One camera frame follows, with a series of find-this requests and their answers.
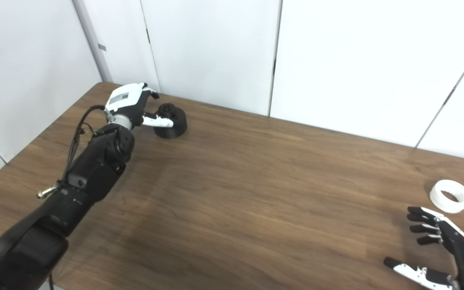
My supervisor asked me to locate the round black plastic part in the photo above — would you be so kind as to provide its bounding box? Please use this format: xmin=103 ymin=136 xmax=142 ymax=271
xmin=153 ymin=103 xmax=188 ymax=139

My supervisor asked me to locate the white plastic ring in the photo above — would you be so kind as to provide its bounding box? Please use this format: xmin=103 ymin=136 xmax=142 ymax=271
xmin=429 ymin=180 xmax=464 ymax=214

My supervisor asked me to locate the grey wall corner strip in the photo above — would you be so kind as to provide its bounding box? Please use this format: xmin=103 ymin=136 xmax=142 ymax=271
xmin=72 ymin=0 xmax=114 ymax=83

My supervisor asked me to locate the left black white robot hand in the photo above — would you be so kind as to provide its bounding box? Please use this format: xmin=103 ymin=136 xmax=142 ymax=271
xmin=105 ymin=83 xmax=175 ymax=130

